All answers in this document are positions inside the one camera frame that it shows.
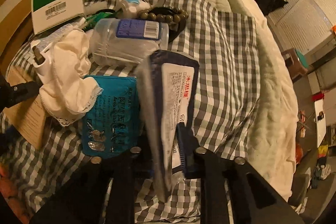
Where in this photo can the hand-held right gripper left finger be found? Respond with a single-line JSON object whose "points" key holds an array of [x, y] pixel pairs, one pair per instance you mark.
{"points": [[126, 170]]}

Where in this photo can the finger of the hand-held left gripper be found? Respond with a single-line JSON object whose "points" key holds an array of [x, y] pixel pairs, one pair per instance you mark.
{"points": [[21, 92]]}

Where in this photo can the cardboard box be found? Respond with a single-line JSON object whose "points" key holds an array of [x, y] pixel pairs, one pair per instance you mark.
{"points": [[15, 11]]}

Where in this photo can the small white blue figure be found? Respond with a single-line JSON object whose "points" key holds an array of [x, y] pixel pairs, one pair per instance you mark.
{"points": [[132, 5]]}

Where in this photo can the red white blue packet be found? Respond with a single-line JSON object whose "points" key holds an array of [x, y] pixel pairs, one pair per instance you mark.
{"points": [[123, 43]]}

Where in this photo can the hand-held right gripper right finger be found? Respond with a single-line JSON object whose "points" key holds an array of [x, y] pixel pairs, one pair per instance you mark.
{"points": [[185, 153]]}

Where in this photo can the blue pill blister pack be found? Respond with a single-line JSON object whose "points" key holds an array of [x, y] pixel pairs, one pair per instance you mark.
{"points": [[113, 119]]}

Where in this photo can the small brown stool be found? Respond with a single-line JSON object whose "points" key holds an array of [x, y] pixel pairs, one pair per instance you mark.
{"points": [[295, 62]]}

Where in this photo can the green white box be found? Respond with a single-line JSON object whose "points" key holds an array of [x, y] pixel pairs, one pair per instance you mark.
{"points": [[57, 1]]}

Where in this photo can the white sliding wardrobe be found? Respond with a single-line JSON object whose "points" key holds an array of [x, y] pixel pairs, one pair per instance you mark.
{"points": [[304, 8]]}

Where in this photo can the small green packet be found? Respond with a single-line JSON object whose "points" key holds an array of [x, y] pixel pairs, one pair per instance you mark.
{"points": [[92, 19]]}

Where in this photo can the dark blue white packet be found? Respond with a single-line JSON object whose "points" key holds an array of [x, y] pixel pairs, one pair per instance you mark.
{"points": [[170, 98]]}

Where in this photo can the white lace-trimmed cloth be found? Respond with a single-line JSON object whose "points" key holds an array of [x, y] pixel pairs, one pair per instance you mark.
{"points": [[71, 66]]}

